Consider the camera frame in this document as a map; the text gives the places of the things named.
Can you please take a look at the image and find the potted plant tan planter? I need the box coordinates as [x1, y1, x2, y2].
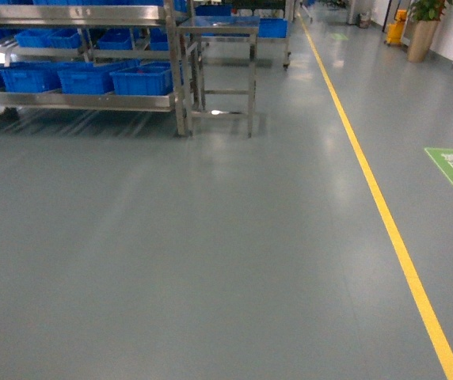
[407, 0, 453, 63]

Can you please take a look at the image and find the blue bin with red parts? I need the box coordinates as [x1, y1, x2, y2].
[110, 66, 173, 96]

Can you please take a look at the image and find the steel wheeled cart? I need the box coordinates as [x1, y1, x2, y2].
[194, 0, 293, 71]

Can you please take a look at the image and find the yellow mop bucket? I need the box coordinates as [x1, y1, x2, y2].
[384, 9, 407, 46]

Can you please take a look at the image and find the steel shelf rack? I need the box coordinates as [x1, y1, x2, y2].
[0, 1, 192, 136]

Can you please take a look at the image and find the stainless steel table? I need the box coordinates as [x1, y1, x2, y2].
[177, 16, 261, 138]

